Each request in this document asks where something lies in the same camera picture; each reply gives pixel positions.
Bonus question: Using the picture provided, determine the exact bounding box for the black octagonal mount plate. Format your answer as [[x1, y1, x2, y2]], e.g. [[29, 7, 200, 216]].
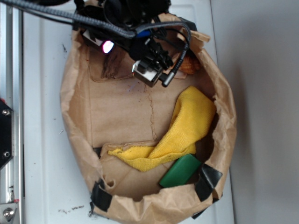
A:
[[0, 99, 13, 169]]

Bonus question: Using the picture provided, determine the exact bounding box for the black tape strip right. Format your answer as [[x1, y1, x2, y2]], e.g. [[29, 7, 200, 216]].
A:
[[195, 164, 223, 202]]

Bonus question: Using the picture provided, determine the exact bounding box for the yellow knitted cloth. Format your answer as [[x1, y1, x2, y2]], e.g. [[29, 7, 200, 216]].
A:
[[108, 86, 216, 172]]

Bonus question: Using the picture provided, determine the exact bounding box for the orange seashell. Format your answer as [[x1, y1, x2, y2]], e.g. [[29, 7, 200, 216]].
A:
[[179, 52, 201, 75]]

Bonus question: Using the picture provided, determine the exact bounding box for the black tape strip left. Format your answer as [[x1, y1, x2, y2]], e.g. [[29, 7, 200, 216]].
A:
[[91, 178, 113, 212]]

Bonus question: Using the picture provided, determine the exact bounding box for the green rectangular block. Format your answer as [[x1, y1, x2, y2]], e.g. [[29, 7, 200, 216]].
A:
[[159, 154, 202, 188]]

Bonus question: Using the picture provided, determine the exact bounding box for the black angled plug cable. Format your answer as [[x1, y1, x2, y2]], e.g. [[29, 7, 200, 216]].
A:
[[161, 22, 192, 87]]

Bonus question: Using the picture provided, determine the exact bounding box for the brown paper bag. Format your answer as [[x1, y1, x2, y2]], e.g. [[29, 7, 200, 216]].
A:
[[60, 28, 236, 224]]

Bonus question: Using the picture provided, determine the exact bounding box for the black tape strip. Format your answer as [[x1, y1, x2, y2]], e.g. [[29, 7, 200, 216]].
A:
[[91, 178, 113, 212], [195, 164, 223, 202]]

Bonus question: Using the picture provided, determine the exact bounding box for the aluminium frame rail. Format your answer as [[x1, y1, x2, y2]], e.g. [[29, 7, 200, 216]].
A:
[[0, 3, 24, 224]]

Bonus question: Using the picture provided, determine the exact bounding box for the braided grey cable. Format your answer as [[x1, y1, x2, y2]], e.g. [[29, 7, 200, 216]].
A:
[[0, 0, 190, 39]]

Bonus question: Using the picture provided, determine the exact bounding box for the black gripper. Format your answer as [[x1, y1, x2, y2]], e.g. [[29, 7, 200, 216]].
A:
[[75, 0, 174, 87]]

